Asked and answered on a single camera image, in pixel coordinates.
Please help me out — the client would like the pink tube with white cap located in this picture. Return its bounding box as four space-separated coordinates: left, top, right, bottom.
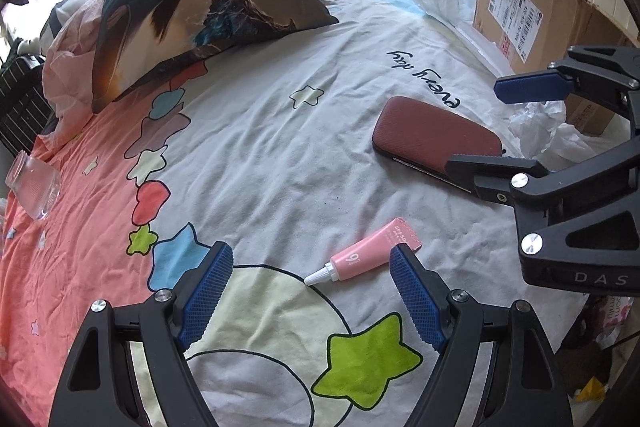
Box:
304 218 422 285

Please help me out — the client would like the yellow packet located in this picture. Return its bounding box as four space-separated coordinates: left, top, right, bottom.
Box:
575 377 608 403

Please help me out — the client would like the pale pink quilt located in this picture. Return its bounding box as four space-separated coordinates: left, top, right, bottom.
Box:
41 0 131 128

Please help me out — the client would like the brown red ribbed case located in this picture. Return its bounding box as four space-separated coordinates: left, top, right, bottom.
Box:
372 96 506 194

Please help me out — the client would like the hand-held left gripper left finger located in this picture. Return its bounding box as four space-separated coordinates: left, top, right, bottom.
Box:
48 241 235 427

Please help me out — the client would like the cartoon star print bed sheet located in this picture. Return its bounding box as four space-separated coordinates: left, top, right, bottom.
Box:
0 0 591 427

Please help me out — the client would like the black striped bag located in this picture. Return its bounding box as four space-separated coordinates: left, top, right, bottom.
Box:
0 52 53 158

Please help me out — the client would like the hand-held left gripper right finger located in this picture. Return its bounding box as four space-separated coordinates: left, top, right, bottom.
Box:
389 244 573 427

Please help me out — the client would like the printed blue brown pillow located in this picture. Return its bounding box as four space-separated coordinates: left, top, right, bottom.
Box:
91 0 340 115

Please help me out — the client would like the clear ribbed glass jar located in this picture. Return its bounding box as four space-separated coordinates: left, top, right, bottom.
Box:
6 150 61 221

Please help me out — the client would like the pink printed packet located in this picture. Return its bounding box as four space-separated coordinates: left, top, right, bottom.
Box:
595 297 633 343

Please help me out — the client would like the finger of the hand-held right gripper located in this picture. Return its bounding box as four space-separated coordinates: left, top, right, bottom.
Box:
494 44 640 142
446 146 640 215

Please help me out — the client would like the crumpled white plastic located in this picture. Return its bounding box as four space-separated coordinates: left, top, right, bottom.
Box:
507 99 598 170

